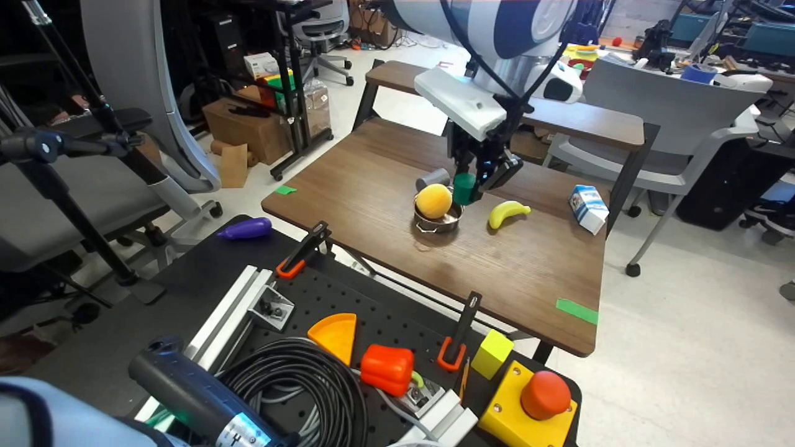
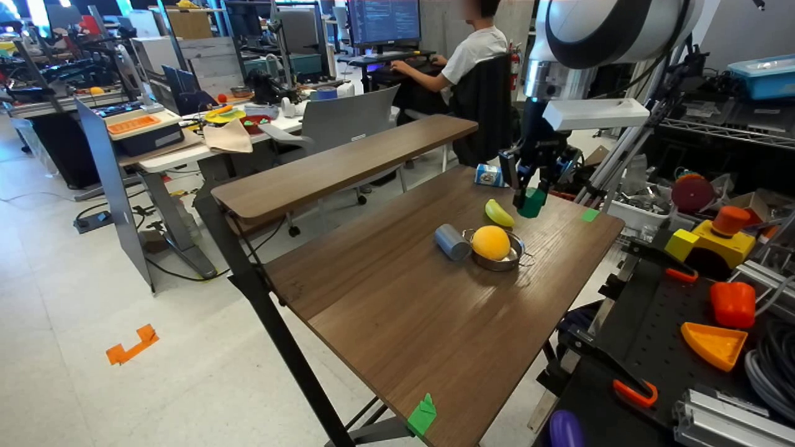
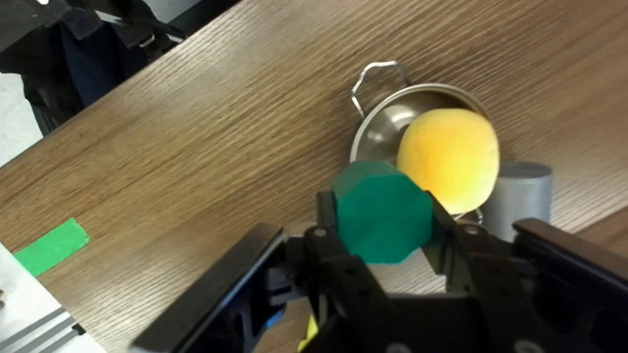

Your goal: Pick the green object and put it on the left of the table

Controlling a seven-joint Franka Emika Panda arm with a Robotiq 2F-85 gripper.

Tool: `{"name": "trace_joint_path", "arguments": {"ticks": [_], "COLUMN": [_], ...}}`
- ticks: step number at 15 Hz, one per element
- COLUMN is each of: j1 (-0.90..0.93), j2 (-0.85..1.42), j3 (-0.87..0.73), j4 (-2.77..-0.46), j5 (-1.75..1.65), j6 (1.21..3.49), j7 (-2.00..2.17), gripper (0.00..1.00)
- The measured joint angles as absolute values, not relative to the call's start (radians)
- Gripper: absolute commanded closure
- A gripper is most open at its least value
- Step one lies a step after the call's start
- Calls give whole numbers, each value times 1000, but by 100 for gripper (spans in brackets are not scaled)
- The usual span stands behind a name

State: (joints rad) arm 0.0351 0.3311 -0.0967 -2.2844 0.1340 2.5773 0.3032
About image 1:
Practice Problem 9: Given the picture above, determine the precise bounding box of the yellow toy banana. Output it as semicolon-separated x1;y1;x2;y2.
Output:
487;202;532;231

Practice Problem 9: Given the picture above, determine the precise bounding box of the red toy bell pepper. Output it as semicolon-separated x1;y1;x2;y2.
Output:
360;343;414;397

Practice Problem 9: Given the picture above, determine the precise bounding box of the green cylinder block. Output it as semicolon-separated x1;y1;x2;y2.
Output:
453;172;478;206

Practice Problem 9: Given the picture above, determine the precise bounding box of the orange black clamp left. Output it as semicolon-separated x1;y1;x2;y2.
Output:
275;221;331;278

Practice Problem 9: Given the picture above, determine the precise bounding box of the aluminium extrusion rail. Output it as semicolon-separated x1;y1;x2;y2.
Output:
129;266;272;432

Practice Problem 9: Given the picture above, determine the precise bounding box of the purple toy eggplant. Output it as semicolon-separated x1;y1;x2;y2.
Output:
219;220;272;242

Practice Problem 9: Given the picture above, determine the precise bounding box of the yellow emergency stop box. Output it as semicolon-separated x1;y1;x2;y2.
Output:
478;361;580;447

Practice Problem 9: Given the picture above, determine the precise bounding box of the orange black clamp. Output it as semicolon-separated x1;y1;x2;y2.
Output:
275;221;331;278
436;294;483;374

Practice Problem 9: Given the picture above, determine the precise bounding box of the white blue milk carton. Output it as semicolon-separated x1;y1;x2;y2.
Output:
570;184;610;237

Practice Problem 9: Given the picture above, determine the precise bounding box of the cardboard box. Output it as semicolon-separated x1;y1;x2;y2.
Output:
205;97;290;165

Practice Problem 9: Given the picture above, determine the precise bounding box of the orange black clamp right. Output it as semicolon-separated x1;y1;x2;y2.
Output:
436;294;483;374

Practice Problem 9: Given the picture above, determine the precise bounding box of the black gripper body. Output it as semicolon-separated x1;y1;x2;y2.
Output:
447;99;520;176

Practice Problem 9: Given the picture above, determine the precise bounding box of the black grey chair left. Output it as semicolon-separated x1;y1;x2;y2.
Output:
0;108;226;326

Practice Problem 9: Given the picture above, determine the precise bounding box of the green tape strip right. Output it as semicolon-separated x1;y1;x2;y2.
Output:
556;299;598;326

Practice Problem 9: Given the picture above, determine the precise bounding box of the coiled black cable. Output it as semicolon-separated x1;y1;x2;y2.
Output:
217;333;367;447

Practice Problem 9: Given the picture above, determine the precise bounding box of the grey office chair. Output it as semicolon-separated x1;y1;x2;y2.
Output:
544;57;773;278

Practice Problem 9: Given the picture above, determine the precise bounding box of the grey cup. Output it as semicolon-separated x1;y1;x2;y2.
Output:
414;169;449;191

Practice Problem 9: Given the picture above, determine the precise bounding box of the yellow toy lemon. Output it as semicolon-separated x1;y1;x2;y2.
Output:
414;184;453;220

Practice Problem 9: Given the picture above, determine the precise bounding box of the yellow green cube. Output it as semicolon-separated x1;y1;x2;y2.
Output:
472;331;514;380

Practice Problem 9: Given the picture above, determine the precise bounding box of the metal bowl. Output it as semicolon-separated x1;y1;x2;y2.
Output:
412;203;463;237

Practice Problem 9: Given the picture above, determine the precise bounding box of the green tape piece left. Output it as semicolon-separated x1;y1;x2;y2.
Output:
275;187;299;196

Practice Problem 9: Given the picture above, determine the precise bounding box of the blue white robot arm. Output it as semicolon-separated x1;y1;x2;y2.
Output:
29;120;603;415

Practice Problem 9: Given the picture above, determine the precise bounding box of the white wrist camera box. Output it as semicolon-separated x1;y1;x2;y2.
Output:
414;69;506;141

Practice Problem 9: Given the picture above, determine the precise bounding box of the black tripod stand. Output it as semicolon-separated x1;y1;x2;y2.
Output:
0;0;170;287

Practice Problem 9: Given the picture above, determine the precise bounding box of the orange toy slice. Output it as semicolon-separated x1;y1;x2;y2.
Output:
308;314;357;366

